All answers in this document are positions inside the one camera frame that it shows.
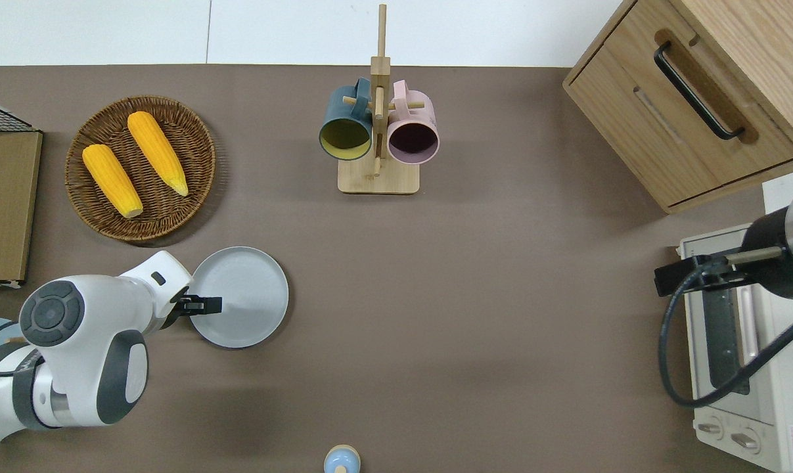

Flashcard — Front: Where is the wire grid wooden shelf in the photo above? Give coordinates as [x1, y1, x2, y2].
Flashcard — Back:
[0, 97, 44, 288]

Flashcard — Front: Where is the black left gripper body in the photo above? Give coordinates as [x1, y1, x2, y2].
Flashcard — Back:
[162, 296, 188, 329]

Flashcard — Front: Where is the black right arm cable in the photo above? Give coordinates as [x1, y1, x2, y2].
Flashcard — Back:
[658, 246, 793, 409]

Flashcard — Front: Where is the wooden mug tree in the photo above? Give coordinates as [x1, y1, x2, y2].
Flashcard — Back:
[338, 4, 426, 195]

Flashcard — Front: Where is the wooden drawer cabinet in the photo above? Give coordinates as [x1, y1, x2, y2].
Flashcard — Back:
[562, 0, 793, 215]

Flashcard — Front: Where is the small blue cup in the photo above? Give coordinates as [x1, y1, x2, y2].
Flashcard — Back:
[324, 445, 361, 473]

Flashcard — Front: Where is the yellow corn cob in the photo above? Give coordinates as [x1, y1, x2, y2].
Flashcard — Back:
[127, 111, 190, 197]
[82, 144, 144, 219]

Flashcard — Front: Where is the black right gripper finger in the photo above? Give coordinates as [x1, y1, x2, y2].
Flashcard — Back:
[654, 258, 702, 298]

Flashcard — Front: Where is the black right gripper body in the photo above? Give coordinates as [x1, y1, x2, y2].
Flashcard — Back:
[695, 207, 793, 300]

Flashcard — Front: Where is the dark teal mug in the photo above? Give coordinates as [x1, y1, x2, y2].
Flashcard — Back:
[319, 78, 374, 162]

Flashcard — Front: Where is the pink mug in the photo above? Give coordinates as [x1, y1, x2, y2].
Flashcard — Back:
[387, 79, 440, 165]

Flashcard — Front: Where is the black cabinet handle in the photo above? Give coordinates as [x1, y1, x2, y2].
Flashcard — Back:
[654, 41, 746, 141]

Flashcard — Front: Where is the brown wicker basket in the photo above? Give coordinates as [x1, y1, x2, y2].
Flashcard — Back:
[65, 96, 216, 242]

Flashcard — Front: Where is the gray round plate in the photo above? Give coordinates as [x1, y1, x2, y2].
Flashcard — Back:
[189, 246, 290, 349]

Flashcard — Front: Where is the white toaster oven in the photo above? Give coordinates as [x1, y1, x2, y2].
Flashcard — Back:
[677, 223, 793, 473]

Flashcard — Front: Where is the brown table mat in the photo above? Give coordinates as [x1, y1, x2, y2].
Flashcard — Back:
[0, 64, 775, 473]

